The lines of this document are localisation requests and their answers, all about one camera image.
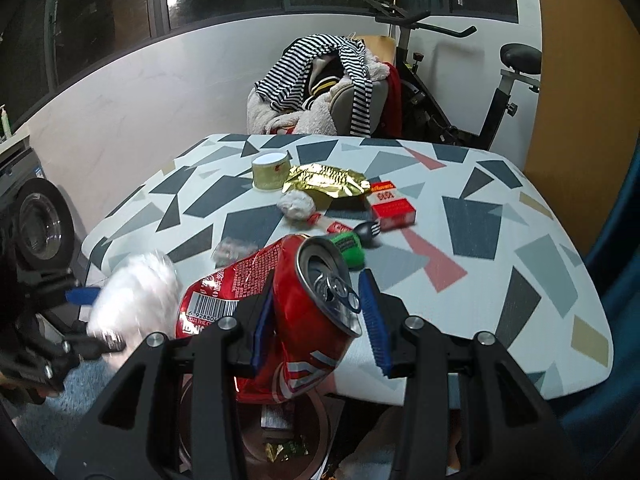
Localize crushed red soda can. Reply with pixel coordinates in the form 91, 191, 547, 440
176, 234, 362, 404

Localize white stuffing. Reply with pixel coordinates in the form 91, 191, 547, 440
87, 250, 181, 351

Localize black plastic spork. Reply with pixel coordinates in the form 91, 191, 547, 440
352, 221, 381, 248

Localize white tissue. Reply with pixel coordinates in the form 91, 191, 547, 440
277, 190, 316, 221

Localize brown round trash bin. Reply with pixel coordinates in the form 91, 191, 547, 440
177, 374, 334, 480

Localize green plastic wrapper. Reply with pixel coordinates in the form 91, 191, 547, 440
328, 231, 366, 270

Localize clear plastic wrapper scrap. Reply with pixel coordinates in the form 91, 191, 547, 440
212, 237, 258, 268

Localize washing machine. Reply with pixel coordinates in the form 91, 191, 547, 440
1, 136, 87, 285

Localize red cigarette pack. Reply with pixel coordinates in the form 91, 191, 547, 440
367, 181, 416, 232

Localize gold foil snack bag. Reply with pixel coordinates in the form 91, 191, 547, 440
282, 162, 371, 198

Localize white paper cup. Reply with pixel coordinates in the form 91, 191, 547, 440
252, 152, 291, 191

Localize cream fleece garment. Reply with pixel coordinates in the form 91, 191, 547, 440
245, 49, 394, 137

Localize black exercise bike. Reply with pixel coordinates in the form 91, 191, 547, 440
367, 0, 542, 164

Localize striped black white shirt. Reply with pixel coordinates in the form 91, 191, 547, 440
255, 34, 373, 136

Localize chair with wooden back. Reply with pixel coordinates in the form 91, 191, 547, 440
329, 36, 396, 138

